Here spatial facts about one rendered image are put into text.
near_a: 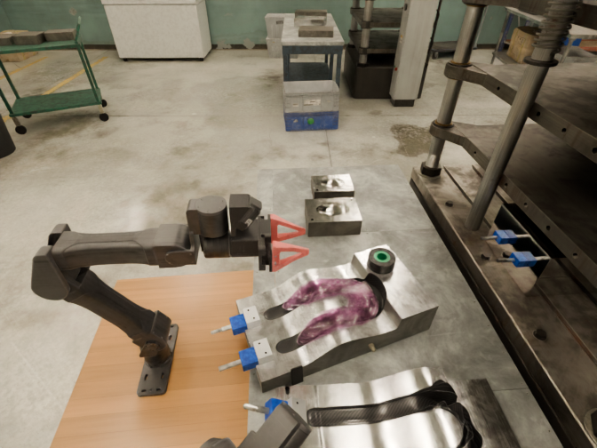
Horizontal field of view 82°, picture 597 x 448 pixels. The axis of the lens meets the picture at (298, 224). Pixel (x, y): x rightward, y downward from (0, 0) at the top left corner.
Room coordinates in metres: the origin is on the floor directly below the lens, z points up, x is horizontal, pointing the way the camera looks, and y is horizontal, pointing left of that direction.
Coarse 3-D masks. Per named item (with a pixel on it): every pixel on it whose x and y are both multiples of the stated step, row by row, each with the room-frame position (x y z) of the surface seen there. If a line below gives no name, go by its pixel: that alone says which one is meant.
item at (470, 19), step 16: (480, 16) 1.44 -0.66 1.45; (464, 32) 1.45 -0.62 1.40; (464, 48) 1.44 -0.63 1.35; (448, 80) 1.46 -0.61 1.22; (448, 96) 1.44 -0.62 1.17; (448, 112) 1.43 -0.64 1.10; (432, 144) 1.45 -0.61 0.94; (432, 160) 1.44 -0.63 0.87; (432, 176) 1.41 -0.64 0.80; (592, 416) 0.34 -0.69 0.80; (592, 432) 0.31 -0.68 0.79
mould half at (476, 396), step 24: (336, 384) 0.37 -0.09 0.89; (360, 384) 0.37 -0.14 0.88; (384, 384) 0.37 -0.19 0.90; (408, 384) 0.36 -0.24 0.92; (456, 384) 0.39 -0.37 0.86; (480, 384) 0.39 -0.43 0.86; (480, 408) 0.33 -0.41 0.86; (312, 432) 0.27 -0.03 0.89; (336, 432) 0.27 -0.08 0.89; (360, 432) 0.28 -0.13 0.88; (384, 432) 0.27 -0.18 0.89; (408, 432) 0.27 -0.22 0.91; (432, 432) 0.26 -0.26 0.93; (456, 432) 0.26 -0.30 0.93; (480, 432) 0.28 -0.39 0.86; (504, 432) 0.28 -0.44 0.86
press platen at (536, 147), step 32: (448, 128) 1.42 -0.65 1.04; (480, 128) 1.41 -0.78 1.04; (544, 128) 1.41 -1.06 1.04; (480, 160) 1.18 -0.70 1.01; (512, 160) 1.13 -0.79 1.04; (544, 160) 1.13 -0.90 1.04; (576, 160) 1.13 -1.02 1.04; (512, 192) 0.96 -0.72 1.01; (544, 192) 0.92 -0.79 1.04; (576, 192) 0.92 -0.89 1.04; (544, 224) 0.79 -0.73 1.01; (576, 224) 0.76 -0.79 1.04; (576, 256) 0.66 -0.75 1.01
